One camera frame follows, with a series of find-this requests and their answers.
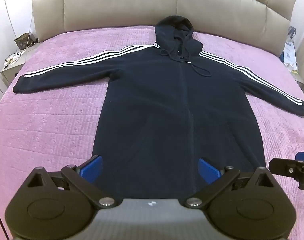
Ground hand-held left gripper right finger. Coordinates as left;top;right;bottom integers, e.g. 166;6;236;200
184;157;277;209

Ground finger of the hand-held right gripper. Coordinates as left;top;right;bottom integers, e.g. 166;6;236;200
269;151;304;190

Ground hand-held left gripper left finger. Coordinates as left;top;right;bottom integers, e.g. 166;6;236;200
27;154;115;209

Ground navy hoodie with white stripes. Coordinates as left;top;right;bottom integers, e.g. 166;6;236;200
13;15;304;200

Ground purple quilted blanket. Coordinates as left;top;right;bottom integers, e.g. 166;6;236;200
0;25;304;240

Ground beige nightstand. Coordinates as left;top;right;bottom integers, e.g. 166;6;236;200
0;42;42;88
285;60;304;87

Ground white paper bag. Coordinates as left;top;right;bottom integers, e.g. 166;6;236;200
282;26;297;66

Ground brown patterned bag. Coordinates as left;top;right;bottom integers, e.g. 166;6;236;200
15;33;39;51

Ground beige leather headboard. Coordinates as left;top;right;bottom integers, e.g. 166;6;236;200
31;0;298;56

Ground white charging cable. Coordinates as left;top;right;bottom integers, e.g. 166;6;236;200
4;44;36;67

